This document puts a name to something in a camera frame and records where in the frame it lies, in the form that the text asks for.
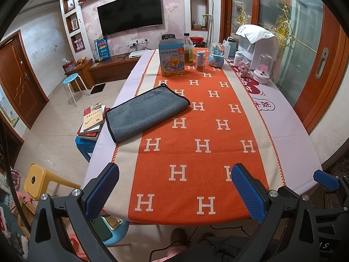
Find white cloth cover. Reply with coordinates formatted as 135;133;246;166
236;25;276;44

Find orange letter-patterned blanket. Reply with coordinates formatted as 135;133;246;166
102;48;287;223

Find bottle of amber liquid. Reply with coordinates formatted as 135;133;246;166
183;33;194;65

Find blue printed bag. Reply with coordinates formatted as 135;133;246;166
94;37;110;61

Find person's dark trousers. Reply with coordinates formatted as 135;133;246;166
188;233;270;262

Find wall poster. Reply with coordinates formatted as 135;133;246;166
0;86;28;137

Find dark red book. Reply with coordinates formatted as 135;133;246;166
77;127;103;141

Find stack of books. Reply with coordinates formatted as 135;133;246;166
80;104;109;135

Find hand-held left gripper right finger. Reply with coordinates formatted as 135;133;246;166
231;163;321;262

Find grey towel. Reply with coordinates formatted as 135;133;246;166
105;84;190;143

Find mop handle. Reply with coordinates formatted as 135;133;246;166
206;0;214;44

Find wall power outlets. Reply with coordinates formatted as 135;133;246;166
126;39;150;47

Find wooden door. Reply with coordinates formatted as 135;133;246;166
0;31;50;130

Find pink toy figure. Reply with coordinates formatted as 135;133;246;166
238;61;252;77

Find white yellow book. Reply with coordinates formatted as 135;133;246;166
83;106;105;131

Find wooden television cabinet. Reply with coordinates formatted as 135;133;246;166
65;55;142;86

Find orange-framed sliding glass door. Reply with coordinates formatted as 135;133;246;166
219;0;349;134

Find glass dome lamp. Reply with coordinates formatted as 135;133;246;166
253;54;274;84

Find blue snow globe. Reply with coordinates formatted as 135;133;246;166
208;43;226;67

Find blue plastic stool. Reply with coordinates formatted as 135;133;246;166
75;136;96;163

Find black flat television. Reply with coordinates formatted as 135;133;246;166
97;0;163;36

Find blue duck-print box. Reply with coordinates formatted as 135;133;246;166
159;39;186;77

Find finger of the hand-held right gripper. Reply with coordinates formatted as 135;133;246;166
313;170;349;194

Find metal can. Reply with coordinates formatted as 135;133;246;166
195;50;206;72

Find yellow plastic stool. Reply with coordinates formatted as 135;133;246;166
24;163;81;200

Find blue round stool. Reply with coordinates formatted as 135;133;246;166
63;73;91;107

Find gold door ornament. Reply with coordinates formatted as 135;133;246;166
274;5;296;43
237;3;251;26

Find light blue round seat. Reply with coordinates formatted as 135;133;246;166
91;215;130;246

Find red cooking pot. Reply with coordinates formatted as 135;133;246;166
190;36;207;48

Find white countertop appliance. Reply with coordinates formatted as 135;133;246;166
236;25;279;70

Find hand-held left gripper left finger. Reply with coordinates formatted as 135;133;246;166
29;162;120;262

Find pale pink tablecloth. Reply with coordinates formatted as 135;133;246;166
83;48;323;224

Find white plastic jug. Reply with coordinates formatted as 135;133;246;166
223;37;239;59

